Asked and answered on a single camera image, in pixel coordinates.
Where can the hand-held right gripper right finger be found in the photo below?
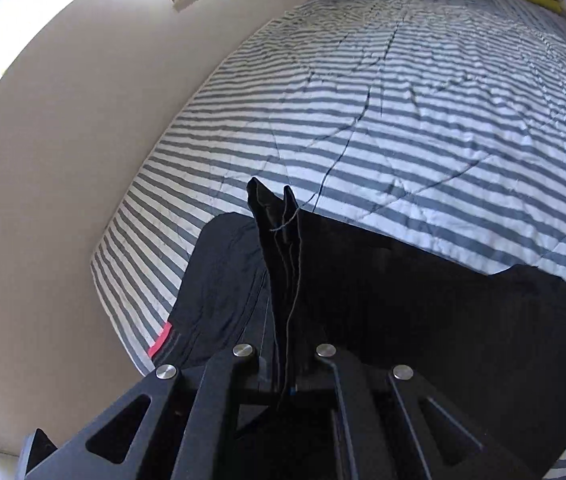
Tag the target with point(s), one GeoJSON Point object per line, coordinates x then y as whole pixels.
{"type": "Point", "coordinates": [350, 390]}

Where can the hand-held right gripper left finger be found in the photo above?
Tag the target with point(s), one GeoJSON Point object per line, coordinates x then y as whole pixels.
{"type": "Point", "coordinates": [213, 385]}

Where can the black pants with pink waistband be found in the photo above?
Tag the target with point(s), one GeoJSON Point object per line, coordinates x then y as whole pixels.
{"type": "Point", "coordinates": [413, 305]}

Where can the blue white striped quilt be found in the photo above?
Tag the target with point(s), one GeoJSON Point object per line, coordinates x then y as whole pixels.
{"type": "Point", "coordinates": [413, 135]}

